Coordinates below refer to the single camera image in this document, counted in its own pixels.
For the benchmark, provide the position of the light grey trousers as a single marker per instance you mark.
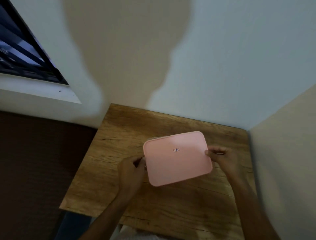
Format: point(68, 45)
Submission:
point(130, 234)

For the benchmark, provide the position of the white window sill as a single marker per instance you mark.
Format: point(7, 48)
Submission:
point(37, 89)

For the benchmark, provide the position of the pink box lid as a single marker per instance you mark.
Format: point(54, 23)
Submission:
point(177, 163)

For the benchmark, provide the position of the person's right forearm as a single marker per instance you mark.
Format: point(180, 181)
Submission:
point(249, 207)

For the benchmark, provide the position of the person's left hand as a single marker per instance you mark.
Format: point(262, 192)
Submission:
point(130, 174)

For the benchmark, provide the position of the person's left forearm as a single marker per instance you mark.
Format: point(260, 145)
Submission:
point(111, 217)

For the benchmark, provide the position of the person's right hand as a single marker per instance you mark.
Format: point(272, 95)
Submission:
point(227, 159)

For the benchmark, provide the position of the dark window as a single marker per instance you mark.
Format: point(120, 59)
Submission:
point(19, 54)

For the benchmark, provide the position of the brown striped bed cover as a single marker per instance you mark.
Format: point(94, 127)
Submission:
point(37, 173)

